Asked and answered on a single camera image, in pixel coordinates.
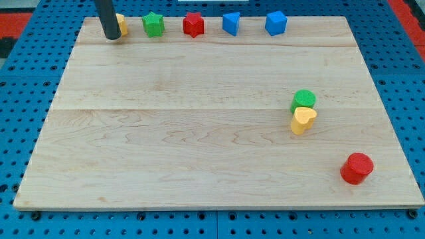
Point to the wooden board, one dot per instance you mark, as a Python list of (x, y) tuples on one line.
[(183, 123)]

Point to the green circle block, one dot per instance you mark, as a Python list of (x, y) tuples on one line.
[(303, 98)]

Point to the blue cube block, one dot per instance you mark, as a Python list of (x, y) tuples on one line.
[(276, 23)]

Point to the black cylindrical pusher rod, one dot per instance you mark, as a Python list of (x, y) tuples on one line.
[(108, 19)]

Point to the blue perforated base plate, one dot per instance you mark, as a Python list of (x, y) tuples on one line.
[(31, 74)]

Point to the yellow block behind rod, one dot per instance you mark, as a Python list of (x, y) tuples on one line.
[(122, 24)]

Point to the red cylinder block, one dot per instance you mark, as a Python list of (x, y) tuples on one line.
[(357, 168)]

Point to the blue triangle block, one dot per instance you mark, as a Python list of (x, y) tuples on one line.
[(230, 23)]

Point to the red star block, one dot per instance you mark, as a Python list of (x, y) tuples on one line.
[(193, 24)]

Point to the yellow heart block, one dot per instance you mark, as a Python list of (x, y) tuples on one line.
[(303, 119)]

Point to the green star block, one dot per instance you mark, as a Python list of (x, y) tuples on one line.
[(153, 24)]

